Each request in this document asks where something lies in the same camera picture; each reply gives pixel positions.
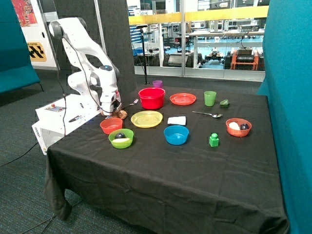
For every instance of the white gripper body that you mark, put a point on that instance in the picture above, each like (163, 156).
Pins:
(110, 102)

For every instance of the brown teddy bear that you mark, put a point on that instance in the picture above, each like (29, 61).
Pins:
(118, 114)

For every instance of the yellow plastic plate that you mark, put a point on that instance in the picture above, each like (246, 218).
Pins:
(147, 119)

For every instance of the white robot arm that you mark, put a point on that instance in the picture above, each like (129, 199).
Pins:
(96, 82)

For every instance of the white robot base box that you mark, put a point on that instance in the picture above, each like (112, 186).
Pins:
(61, 117)

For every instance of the small red bowl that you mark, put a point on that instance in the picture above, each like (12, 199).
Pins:
(111, 124)

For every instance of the dark plum in green bowl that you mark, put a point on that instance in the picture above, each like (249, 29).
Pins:
(120, 135)

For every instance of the lime green bowl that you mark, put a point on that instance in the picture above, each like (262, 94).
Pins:
(128, 133)

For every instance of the white item in green bowl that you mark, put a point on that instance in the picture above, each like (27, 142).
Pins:
(120, 140)

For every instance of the large red bowl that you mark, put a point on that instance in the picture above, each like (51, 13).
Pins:
(152, 98)

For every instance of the blue plastic bowl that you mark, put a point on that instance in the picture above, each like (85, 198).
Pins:
(176, 134)

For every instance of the white item in orange bowl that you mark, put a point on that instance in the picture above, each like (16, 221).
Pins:
(234, 125)

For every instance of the orange bowl right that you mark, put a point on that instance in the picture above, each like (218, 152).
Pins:
(237, 133)

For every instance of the dark plum in orange bowl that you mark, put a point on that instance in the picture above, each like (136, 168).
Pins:
(244, 126)

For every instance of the purple plastic cup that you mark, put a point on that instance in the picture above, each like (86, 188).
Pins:
(157, 84)

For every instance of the orange-red plastic plate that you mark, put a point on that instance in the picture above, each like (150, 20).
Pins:
(182, 99)

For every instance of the white folded cloth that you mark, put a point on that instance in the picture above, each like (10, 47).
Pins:
(182, 120)

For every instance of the black tripod stand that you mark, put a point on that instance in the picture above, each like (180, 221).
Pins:
(141, 27)

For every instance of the yellow black sign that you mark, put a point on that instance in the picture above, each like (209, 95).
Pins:
(36, 52)

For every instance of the black tablecloth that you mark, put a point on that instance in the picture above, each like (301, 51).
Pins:
(193, 188)

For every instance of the teal sofa left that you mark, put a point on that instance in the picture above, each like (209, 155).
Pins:
(16, 70)

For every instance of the green plastic cup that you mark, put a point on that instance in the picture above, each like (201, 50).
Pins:
(209, 98)

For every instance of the metal spoon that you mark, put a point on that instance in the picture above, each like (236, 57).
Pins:
(209, 114)

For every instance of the green toy block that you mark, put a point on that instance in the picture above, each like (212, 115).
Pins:
(214, 140)

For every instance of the green toy pepper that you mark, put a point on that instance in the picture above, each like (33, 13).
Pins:
(225, 103)

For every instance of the red poster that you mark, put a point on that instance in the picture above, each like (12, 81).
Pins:
(25, 13)

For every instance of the orange black robot cart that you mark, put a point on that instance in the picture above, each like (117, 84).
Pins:
(244, 58)

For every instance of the teal partition right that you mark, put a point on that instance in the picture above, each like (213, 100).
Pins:
(287, 48)

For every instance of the metal fork purple handle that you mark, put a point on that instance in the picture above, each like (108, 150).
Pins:
(131, 104)

